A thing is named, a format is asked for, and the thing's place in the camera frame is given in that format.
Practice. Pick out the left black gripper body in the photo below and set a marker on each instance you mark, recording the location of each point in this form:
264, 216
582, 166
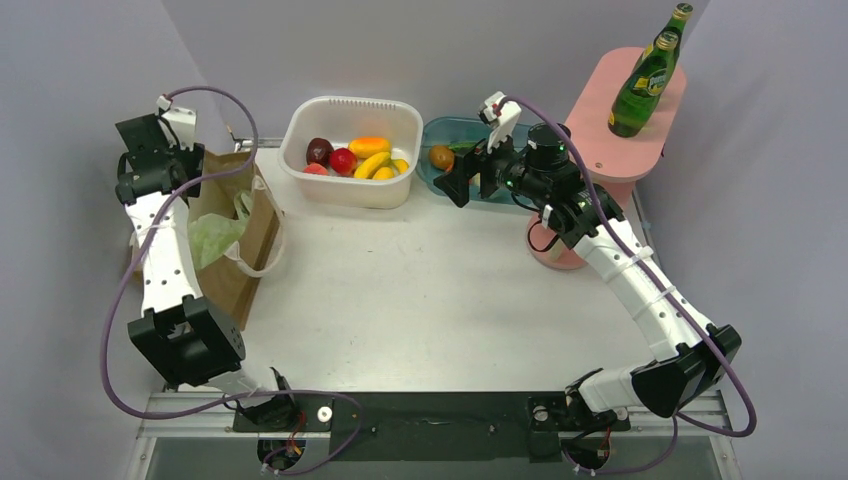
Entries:
189, 160

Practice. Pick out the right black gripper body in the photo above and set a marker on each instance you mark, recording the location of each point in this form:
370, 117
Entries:
501, 168

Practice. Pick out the green plastic grocery bag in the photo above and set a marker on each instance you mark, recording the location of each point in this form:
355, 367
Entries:
211, 235

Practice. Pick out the yellow banana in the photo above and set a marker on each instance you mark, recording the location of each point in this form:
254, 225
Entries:
368, 168

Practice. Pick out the pink three-tier shelf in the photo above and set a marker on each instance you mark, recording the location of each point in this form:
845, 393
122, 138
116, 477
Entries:
618, 163

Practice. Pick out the red tomato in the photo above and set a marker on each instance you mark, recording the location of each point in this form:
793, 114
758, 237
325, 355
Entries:
343, 162

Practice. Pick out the brown paper tote bag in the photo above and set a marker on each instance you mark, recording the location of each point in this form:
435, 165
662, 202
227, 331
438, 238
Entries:
166, 269

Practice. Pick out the small green bottle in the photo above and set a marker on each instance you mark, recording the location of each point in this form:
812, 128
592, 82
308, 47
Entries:
639, 96

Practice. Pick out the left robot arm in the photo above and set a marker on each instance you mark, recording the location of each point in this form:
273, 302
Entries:
184, 335

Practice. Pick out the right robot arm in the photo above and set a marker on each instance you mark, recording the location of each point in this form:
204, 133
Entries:
688, 349

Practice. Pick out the brown potato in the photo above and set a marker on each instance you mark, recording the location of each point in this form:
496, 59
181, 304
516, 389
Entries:
441, 157

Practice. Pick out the green cucumber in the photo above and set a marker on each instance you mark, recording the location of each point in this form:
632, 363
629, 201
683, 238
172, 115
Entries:
457, 146

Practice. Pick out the teal plastic tray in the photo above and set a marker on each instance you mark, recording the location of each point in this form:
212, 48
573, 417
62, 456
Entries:
449, 129

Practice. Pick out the yellow orange mango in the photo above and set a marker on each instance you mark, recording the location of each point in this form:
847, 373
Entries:
364, 147

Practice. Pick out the white plastic basin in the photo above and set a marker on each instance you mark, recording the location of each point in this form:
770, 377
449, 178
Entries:
341, 119

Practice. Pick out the dark red fruit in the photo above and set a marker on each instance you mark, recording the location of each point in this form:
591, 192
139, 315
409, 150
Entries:
319, 151

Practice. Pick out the pink peach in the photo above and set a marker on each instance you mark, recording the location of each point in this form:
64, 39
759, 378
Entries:
316, 169

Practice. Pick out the green glass bottle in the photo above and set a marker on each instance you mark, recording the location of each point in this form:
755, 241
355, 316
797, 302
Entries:
676, 24

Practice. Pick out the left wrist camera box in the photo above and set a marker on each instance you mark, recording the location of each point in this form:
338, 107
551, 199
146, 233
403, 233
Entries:
178, 124

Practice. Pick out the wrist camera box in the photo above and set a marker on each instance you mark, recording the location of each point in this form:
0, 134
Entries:
178, 124
501, 116

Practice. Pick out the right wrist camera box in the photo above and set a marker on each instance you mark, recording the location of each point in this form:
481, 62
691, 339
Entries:
501, 116

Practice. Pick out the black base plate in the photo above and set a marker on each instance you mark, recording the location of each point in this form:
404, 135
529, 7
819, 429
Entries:
438, 426

